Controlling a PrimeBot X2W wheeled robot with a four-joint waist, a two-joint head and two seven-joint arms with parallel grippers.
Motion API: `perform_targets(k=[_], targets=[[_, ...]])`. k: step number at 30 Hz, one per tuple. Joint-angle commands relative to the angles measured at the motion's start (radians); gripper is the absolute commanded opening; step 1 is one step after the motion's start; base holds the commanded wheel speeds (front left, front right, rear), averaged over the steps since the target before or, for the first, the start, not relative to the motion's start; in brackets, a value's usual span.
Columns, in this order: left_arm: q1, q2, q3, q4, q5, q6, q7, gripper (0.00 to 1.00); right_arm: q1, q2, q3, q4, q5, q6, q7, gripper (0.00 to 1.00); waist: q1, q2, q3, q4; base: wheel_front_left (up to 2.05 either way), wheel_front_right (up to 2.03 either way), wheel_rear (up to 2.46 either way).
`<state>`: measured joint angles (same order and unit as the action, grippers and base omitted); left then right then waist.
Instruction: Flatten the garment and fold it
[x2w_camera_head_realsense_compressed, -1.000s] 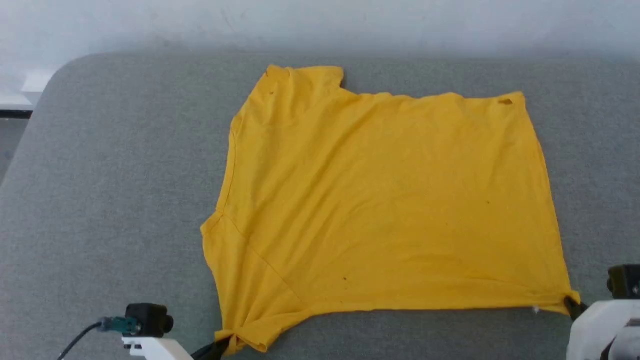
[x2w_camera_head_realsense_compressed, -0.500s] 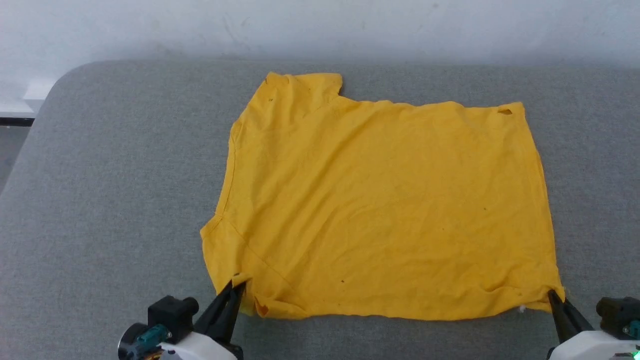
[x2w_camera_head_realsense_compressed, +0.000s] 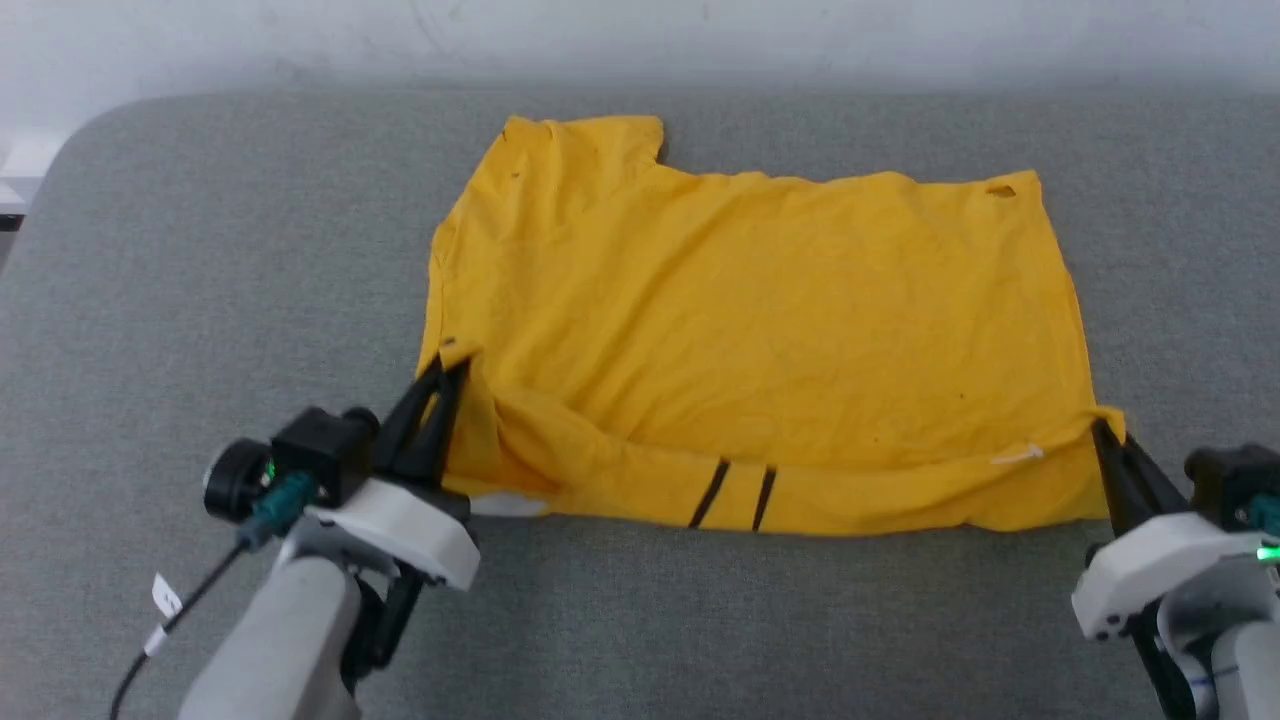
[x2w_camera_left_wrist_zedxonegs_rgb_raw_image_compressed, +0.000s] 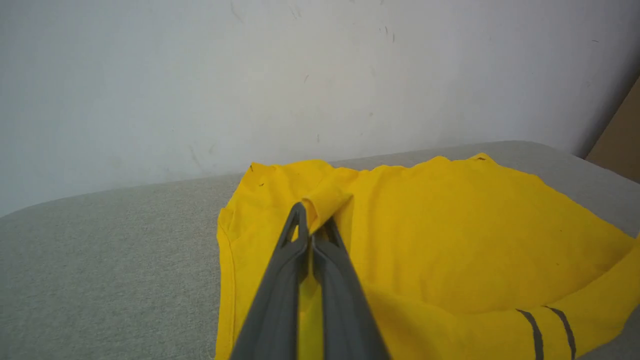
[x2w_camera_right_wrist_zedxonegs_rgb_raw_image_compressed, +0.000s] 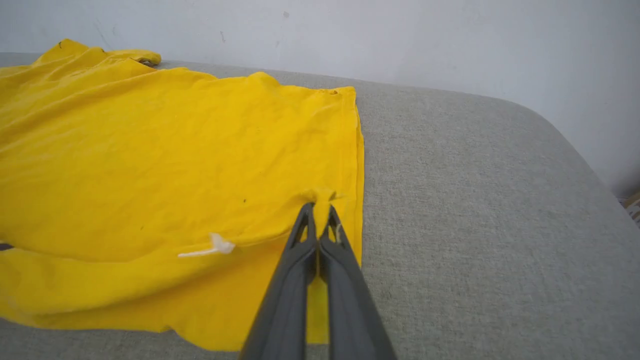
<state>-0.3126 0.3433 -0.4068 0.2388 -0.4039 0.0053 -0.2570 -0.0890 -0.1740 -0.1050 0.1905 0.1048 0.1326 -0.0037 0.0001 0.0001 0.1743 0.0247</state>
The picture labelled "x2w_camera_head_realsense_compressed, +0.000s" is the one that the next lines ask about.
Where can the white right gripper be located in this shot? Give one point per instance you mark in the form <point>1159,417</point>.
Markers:
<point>1150,570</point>

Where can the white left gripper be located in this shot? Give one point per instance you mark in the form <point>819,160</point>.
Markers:
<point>400,530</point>

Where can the yellow cartoon face t-shirt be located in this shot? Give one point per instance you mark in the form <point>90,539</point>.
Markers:
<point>760,330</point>

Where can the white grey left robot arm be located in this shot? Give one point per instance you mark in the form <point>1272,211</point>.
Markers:
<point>275,650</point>

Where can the grey fabric sofa cushion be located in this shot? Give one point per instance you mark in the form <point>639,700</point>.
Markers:
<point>250,250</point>

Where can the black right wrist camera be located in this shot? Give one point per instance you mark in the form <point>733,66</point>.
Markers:
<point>1225,480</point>

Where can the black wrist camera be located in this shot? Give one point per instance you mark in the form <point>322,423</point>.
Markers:
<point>320,455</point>
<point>1225,480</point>

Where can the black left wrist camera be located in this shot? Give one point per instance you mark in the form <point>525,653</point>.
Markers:
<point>320,455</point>

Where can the white wall skirting block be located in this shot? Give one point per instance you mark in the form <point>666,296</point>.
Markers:
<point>20,170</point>

